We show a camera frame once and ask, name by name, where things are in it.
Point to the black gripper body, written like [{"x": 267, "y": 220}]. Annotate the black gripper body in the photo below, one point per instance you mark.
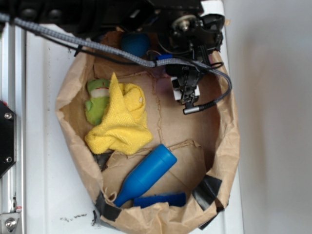
[{"x": 191, "y": 39}]

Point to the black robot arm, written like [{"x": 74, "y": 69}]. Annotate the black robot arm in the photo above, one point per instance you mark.
[{"x": 81, "y": 21}]

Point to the blue textured ball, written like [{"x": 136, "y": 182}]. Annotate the blue textured ball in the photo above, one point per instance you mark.
[{"x": 135, "y": 44}]

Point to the yellow microfiber cloth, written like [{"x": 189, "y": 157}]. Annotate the yellow microfiber cloth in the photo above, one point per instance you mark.
[{"x": 123, "y": 126}]

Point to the green plush frog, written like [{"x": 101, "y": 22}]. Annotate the green plush frog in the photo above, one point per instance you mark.
[{"x": 95, "y": 106}]

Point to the blue plastic bottle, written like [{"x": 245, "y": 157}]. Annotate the blue plastic bottle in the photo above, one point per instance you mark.
[{"x": 154, "y": 166}]

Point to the blue sponge piece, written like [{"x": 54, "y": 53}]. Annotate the blue sponge piece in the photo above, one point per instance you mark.
[{"x": 173, "y": 199}]

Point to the black mounting plate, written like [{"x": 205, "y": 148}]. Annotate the black mounting plate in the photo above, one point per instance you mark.
[{"x": 7, "y": 138}]

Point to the white plastic tray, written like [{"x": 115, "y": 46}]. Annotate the white plastic tray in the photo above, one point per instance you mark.
[{"x": 56, "y": 199}]

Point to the aluminum frame rail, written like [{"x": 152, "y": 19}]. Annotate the aluminum frame rail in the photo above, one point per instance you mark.
[{"x": 12, "y": 92}]

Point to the metal corner bracket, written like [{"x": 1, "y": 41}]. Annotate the metal corner bracket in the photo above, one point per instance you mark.
[{"x": 10, "y": 223}]

